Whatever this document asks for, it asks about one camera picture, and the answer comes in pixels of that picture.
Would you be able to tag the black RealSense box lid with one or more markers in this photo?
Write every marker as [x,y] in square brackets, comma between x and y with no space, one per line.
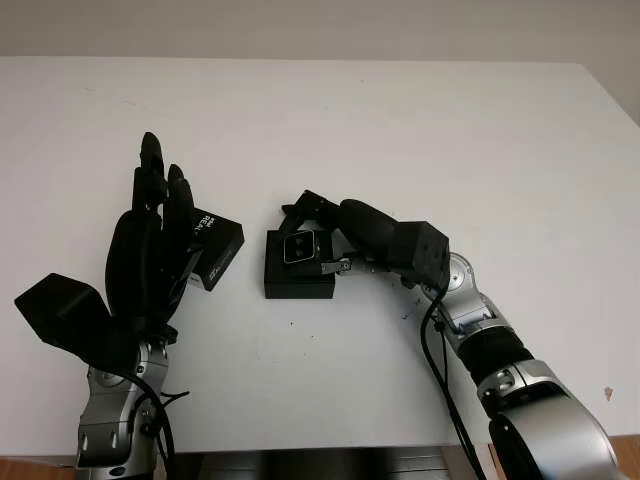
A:
[222,240]

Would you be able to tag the black camera box base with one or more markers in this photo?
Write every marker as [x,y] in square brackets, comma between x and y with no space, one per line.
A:
[295,287]

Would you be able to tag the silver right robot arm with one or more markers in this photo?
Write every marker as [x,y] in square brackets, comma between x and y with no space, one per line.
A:
[540,400]

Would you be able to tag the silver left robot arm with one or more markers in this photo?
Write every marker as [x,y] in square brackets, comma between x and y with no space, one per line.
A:
[115,415]

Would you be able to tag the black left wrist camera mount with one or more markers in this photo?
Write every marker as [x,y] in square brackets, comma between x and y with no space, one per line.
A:
[55,310]

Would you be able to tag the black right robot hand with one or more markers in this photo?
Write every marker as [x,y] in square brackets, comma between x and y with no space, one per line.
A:
[370,225]

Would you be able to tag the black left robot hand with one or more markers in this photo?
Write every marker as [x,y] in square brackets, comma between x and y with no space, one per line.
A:
[140,260]

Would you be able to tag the dark grey robot torso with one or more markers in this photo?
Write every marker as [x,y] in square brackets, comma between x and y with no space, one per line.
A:
[300,467]

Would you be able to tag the small silver depth camera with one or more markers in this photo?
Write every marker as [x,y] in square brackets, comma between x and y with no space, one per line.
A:
[300,247]

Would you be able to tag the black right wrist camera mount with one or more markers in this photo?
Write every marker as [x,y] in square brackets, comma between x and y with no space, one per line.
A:
[425,250]

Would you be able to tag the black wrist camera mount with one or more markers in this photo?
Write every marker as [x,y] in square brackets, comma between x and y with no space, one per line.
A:
[55,310]
[425,250]

